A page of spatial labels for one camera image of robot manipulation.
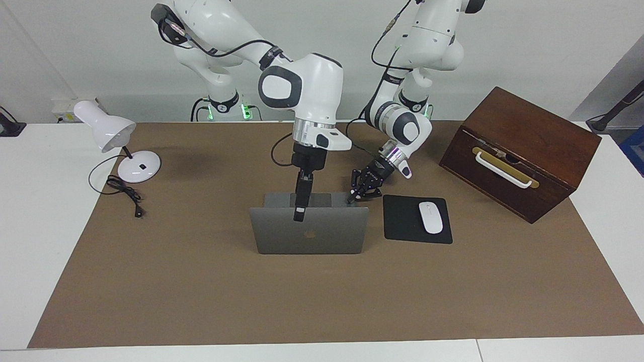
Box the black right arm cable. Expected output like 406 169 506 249
157 18 302 167

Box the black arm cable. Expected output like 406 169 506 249
344 0 414 154
157 18 302 167

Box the black stand leg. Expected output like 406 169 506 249
586 80 644 133

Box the white box handle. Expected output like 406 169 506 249
475 151 533 190

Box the dark brown wooden box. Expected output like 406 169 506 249
439 86 602 224

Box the white computer mouse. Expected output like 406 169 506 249
419 202 444 235

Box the silver laptop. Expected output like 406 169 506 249
249 193 370 255

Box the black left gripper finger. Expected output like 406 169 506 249
347 169 371 204
354 183 383 202

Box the white power strip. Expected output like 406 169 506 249
52 97 99 124

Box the brown table mat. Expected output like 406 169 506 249
28 121 644 349

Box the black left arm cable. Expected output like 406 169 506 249
344 0 414 154

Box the white desk lamp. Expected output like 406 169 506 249
73 100 162 184

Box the blue crate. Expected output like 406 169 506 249
620 128 644 177

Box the black mouse pad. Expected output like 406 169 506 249
383 195 453 245

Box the black lamp power cable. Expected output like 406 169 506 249
89 153 146 219

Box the black background object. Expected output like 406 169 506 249
0 107 27 137

